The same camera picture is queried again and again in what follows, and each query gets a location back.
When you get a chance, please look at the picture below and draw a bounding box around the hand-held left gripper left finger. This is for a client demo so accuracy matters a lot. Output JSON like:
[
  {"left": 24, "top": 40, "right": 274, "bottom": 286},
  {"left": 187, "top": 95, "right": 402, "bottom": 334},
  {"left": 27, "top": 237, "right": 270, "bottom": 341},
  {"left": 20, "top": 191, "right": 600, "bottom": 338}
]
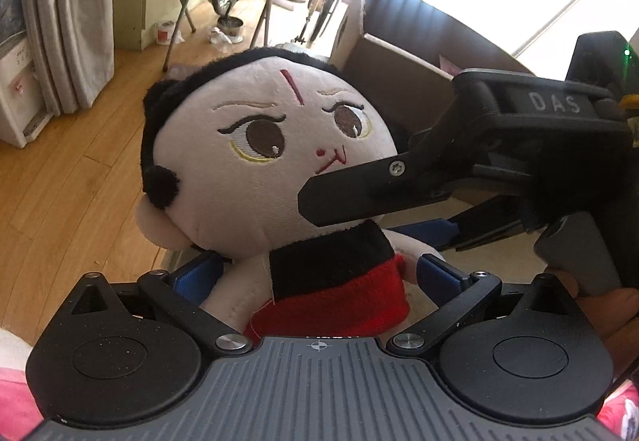
[{"left": 67, "top": 250, "right": 253, "bottom": 356}]

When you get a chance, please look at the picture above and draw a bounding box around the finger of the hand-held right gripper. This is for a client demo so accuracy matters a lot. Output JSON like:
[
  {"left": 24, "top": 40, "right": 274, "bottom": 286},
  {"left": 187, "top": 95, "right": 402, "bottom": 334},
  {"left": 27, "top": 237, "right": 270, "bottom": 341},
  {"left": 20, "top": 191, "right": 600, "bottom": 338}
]
[
  {"left": 297, "top": 130, "right": 473, "bottom": 228},
  {"left": 387, "top": 199, "right": 530, "bottom": 253}
]

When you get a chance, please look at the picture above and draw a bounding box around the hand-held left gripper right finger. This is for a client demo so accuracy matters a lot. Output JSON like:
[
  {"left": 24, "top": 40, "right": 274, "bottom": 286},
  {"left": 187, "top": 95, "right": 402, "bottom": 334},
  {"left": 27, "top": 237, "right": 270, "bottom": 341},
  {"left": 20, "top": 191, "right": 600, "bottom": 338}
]
[{"left": 387, "top": 252, "right": 580, "bottom": 357}]

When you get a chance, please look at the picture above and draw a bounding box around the plush doll with black hair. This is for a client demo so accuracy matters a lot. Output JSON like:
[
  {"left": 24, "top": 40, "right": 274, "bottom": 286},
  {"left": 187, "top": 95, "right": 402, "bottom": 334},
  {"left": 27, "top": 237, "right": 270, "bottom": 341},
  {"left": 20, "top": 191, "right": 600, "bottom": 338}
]
[{"left": 136, "top": 46, "right": 447, "bottom": 339}]

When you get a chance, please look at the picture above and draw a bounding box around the brown cardboard box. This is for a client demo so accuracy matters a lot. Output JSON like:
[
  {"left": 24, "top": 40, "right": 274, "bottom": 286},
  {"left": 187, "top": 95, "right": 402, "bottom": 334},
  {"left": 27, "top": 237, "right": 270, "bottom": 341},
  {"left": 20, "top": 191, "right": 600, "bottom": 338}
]
[{"left": 329, "top": 0, "right": 542, "bottom": 157}]

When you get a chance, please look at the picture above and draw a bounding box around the person's right hand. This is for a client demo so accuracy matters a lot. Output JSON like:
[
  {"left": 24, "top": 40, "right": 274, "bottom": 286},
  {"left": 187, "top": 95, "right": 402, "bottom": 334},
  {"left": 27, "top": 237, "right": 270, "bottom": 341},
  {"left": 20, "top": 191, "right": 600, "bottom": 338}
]
[{"left": 546, "top": 268, "right": 639, "bottom": 374}]

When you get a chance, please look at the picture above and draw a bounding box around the metal bowl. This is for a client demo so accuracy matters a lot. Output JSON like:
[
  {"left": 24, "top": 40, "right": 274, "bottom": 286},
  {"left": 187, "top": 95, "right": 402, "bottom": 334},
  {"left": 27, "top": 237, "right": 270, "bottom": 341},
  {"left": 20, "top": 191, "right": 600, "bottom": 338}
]
[{"left": 216, "top": 16, "right": 245, "bottom": 43}]

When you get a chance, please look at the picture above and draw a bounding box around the white water dispenser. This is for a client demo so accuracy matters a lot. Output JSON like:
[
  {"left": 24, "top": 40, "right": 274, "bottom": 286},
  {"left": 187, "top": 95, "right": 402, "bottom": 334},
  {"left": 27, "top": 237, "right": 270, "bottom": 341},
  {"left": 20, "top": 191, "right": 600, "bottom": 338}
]
[{"left": 0, "top": 34, "right": 53, "bottom": 149}]

